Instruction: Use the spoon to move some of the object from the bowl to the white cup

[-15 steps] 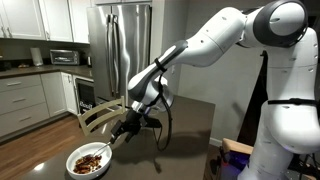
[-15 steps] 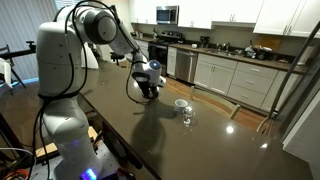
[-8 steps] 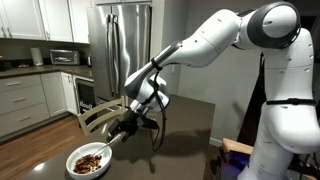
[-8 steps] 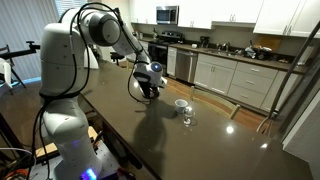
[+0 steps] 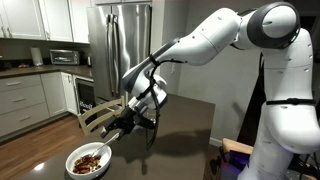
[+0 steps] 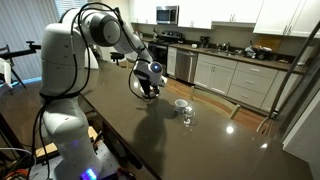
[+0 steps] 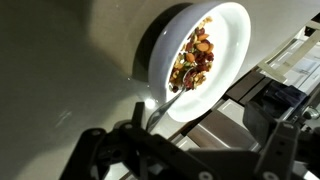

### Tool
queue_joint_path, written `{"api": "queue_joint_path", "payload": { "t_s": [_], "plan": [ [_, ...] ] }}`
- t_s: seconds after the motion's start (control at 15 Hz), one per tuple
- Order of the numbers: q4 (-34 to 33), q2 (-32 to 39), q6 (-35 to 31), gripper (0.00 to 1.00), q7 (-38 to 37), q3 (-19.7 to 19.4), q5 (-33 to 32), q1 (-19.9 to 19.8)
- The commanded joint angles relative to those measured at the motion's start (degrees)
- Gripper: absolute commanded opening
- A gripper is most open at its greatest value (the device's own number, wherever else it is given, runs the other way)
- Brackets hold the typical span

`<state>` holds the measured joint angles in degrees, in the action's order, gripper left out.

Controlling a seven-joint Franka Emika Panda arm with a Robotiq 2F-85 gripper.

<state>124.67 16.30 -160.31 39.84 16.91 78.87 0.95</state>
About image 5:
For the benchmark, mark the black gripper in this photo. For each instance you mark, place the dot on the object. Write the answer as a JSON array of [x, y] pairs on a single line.
[[126, 120]]

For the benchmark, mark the silver metal spoon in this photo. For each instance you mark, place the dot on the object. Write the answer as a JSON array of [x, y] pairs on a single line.
[[105, 144]]

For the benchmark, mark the dried fruit and nut mix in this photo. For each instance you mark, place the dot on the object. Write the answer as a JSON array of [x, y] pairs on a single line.
[[86, 165]]

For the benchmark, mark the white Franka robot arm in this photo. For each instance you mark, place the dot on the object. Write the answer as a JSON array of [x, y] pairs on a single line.
[[283, 100]]

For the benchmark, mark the white ceramic bowl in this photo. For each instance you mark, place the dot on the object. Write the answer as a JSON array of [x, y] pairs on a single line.
[[76, 156]]

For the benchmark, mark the light wooden chair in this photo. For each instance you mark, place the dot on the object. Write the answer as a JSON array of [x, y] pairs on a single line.
[[84, 125]]

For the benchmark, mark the stainless steel refrigerator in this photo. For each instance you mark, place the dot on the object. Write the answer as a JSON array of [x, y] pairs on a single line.
[[100, 50]]

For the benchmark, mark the silver toaster oven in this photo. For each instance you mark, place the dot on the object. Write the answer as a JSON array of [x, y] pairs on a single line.
[[65, 57]]

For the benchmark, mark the white base cabinets with drawers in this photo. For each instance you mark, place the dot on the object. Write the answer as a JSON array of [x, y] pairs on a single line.
[[23, 100]]

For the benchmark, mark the white paper towel roll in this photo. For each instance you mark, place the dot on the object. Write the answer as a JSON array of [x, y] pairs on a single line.
[[36, 56]]

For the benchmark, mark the wooden board under robot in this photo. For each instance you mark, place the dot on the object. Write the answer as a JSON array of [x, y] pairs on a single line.
[[233, 145]]

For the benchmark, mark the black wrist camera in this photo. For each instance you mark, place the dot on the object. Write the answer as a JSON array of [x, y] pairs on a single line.
[[146, 121]]

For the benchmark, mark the white wall outlet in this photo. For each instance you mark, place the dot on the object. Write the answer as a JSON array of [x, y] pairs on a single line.
[[173, 68]]

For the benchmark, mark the white wall cabinet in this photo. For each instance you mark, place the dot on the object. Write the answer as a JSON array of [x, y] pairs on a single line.
[[56, 18]]

